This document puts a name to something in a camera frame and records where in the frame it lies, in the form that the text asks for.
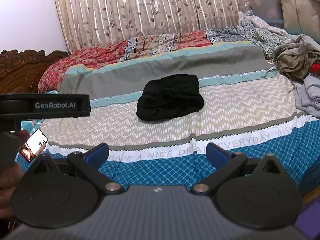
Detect black pants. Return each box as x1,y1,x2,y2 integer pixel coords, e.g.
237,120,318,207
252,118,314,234
136,74,204,121

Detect person's left hand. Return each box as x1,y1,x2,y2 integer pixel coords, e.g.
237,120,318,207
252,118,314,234
0,129,30,221

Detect carved wooden headboard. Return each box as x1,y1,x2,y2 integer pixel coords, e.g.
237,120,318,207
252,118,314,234
0,50,68,94

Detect smartphone with lit screen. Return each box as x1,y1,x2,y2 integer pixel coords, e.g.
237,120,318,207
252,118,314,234
19,129,48,163

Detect red floral quilt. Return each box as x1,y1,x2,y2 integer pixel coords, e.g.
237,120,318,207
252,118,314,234
37,29,213,94

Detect grey garment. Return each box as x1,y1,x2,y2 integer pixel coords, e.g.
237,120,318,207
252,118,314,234
294,74,320,118

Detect purple mat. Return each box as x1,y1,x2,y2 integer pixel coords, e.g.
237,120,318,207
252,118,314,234
295,197,320,239

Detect beige leaf-patterned curtain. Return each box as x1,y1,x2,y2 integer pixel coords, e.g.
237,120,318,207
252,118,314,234
55,0,246,52

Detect olive crumpled garment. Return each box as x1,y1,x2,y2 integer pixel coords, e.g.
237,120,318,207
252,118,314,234
273,34,319,81

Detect dark floral blanket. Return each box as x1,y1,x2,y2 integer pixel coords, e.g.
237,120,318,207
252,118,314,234
204,18,289,60

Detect red garment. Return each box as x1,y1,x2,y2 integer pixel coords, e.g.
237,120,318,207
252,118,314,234
309,63,320,74

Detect clear plastic storage bin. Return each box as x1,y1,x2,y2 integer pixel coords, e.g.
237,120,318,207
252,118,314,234
249,0,284,29

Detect cardboard box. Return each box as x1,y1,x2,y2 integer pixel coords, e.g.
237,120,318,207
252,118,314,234
281,0,319,43

